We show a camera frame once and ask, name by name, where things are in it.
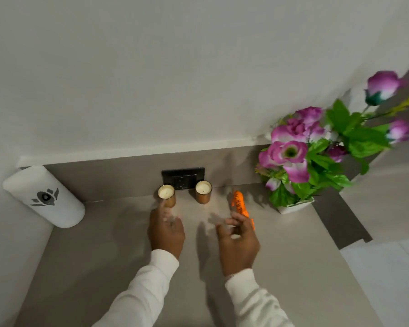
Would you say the candle in brown glass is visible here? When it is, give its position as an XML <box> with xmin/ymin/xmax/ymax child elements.
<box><xmin>157</xmin><ymin>184</ymin><xmax>176</xmax><ymax>208</ymax></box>
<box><xmin>195</xmin><ymin>180</ymin><xmax>213</xmax><ymax>205</ymax></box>

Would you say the white flower pot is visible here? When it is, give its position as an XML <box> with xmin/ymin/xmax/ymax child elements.
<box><xmin>277</xmin><ymin>197</ymin><xmax>315</xmax><ymax>215</ymax></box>

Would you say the person's left forearm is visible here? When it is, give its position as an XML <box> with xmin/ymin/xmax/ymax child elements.
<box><xmin>91</xmin><ymin>249</ymin><xmax>180</xmax><ymax>327</ymax></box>

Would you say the person's right hand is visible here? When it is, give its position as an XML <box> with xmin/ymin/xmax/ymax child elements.
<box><xmin>215</xmin><ymin>212</ymin><xmax>261</xmax><ymax>277</ymax></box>

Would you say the person's left hand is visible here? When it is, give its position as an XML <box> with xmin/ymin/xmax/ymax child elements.
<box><xmin>147</xmin><ymin>199</ymin><xmax>186</xmax><ymax>260</ymax></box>

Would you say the person's right forearm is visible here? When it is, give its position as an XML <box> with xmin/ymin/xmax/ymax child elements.
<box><xmin>224</xmin><ymin>268</ymin><xmax>295</xmax><ymax>327</ymax></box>

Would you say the black wall socket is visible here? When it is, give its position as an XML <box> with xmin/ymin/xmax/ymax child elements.
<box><xmin>162</xmin><ymin>167</ymin><xmax>205</xmax><ymax>190</ymax></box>

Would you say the orange striped lighter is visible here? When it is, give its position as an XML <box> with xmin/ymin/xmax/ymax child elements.
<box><xmin>231</xmin><ymin>191</ymin><xmax>256</xmax><ymax>231</ymax></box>

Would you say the white cylinder with black emblem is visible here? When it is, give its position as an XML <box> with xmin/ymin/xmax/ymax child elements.
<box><xmin>2</xmin><ymin>165</ymin><xmax>86</xmax><ymax>229</ymax></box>

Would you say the purple artificial flower bouquet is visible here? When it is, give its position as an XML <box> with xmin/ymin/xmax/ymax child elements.
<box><xmin>254</xmin><ymin>71</ymin><xmax>409</xmax><ymax>208</ymax></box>

